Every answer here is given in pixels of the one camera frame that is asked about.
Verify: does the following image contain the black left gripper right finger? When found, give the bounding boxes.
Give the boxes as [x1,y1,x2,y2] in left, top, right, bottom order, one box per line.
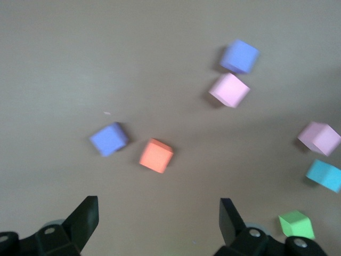
[214,197,328,256]

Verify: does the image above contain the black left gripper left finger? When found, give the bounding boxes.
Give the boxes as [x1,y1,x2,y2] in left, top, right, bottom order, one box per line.
[0,196,99,256]

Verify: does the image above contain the green foam cube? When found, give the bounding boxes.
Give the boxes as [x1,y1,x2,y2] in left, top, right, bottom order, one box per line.
[278,210,315,240]

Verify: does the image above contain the light blue foam cube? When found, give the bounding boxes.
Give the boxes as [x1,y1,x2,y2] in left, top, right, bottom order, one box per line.
[305,159,341,193]

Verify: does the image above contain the light pink foam cube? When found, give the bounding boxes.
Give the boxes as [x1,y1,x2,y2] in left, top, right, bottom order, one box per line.
[208,73,251,109]
[297,121,341,157]

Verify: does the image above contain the purple foam cube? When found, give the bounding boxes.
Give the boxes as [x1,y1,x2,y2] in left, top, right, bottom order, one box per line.
[89,122,131,157]
[220,39,261,75]

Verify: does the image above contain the orange foam cube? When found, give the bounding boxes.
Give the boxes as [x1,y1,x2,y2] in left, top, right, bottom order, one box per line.
[139,138,174,175]

